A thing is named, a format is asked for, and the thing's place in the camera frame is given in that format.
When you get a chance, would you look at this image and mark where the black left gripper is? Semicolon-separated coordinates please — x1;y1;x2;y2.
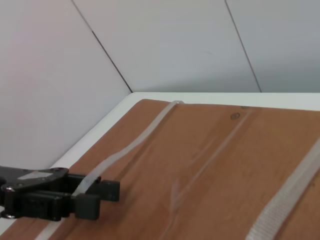
0;166;121;222

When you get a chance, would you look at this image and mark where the white plastic packing strap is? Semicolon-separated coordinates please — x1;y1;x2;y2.
34;99;186;240
245;136;320;240

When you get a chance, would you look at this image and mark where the brown cardboard box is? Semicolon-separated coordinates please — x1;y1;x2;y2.
0;99;320;240

